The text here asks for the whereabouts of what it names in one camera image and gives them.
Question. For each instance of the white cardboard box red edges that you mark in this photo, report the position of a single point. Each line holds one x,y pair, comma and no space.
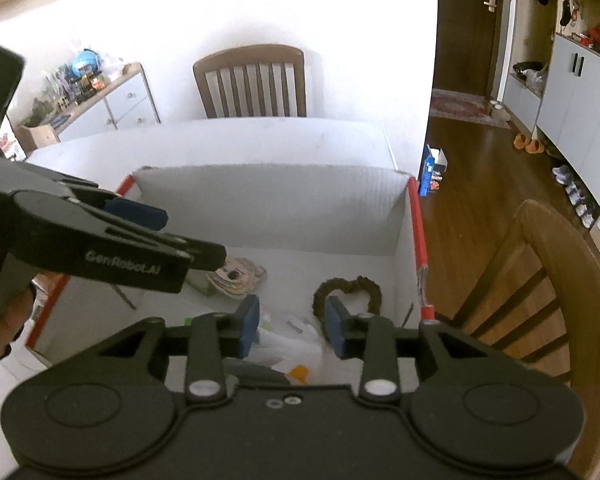
280,210

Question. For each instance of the orange slipper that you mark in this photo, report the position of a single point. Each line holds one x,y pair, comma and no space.
519,142
534,147

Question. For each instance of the grey bag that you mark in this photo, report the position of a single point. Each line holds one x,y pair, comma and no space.
530,77

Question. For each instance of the person's left hand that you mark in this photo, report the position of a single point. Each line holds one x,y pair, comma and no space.
22,310

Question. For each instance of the dark wooden door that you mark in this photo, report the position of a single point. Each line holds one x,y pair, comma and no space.
470,50

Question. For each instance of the white sideboard wooden top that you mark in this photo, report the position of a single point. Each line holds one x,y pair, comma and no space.
125,100

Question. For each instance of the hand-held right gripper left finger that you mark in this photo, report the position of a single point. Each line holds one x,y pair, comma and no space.
248,322

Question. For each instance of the orange plastic piece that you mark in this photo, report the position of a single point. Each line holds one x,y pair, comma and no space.
298,374

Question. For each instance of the red white carton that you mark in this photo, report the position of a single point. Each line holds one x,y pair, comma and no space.
7,147

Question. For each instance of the cartoon character charm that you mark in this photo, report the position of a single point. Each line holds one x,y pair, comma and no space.
240,275

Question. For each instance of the row of sneakers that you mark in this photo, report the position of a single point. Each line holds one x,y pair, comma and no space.
575,200

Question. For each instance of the patterned red rug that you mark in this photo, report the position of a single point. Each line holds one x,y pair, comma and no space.
460,107

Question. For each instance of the white slippers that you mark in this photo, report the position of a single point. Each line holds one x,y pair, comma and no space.
496,105

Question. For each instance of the blue globe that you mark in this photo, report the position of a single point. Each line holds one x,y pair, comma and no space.
86,59

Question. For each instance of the white built-in cabinet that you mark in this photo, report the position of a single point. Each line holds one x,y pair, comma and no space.
580,110

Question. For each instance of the wooden chair slatted back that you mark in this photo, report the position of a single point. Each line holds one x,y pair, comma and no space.
250,60

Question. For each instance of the blue box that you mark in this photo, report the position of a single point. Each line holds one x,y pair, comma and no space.
432,170

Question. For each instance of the brown heart-shaped scrunchie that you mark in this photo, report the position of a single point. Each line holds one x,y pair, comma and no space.
372,290

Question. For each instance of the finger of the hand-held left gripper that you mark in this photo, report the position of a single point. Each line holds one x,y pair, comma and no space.
140,212
200,255

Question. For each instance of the brown cardboard box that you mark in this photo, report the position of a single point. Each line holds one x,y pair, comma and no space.
37,137

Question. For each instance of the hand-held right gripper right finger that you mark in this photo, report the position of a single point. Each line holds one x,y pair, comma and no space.
336,330

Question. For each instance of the orange red ornaments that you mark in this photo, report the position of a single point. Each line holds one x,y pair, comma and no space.
597,35

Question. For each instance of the clutter of small toys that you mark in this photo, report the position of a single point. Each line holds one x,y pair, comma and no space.
75,87

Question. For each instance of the wooden chair curved back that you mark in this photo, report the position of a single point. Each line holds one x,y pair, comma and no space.
580,310

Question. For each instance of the white plastic bag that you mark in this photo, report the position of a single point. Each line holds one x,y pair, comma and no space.
300,340

